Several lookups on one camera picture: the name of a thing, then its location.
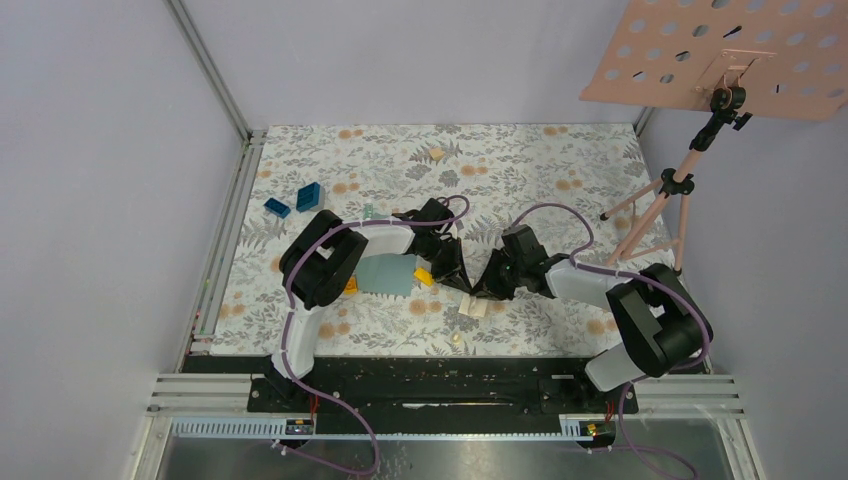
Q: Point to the small tan wooden cube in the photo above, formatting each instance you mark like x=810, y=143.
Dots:
x=436, y=154

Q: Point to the pink music stand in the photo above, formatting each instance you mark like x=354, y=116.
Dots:
x=734, y=60

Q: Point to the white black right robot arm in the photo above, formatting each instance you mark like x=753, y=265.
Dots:
x=659, y=324

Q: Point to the small orange lego brick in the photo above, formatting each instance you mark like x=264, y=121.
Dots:
x=351, y=286

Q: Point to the tan lined letter paper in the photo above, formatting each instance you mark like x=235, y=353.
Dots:
x=473, y=307

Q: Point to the aluminium frame post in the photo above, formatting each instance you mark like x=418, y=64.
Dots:
x=208, y=67

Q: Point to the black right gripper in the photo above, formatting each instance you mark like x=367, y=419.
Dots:
x=488, y=283

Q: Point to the large blue lego brick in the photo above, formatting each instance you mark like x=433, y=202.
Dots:
x=311, y=197

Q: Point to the teal paper envelope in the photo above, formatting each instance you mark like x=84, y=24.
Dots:
x=385, y=267

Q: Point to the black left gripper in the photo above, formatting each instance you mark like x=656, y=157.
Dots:
x=453, y=273

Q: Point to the white slotted cable duct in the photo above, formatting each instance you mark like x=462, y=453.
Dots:
x=269, y=428

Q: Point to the floral patterned table mat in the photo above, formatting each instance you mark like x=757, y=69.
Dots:
x=556, y=178

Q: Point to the yellow rectangular block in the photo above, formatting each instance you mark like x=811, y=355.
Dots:
x=424, y=277

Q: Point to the green white glue stick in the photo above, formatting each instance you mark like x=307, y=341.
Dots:
x=368, y=211

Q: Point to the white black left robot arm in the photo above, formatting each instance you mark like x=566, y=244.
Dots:
x=317, y=266

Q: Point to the small blue lego brick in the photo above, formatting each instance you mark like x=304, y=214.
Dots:
x=277, y=208

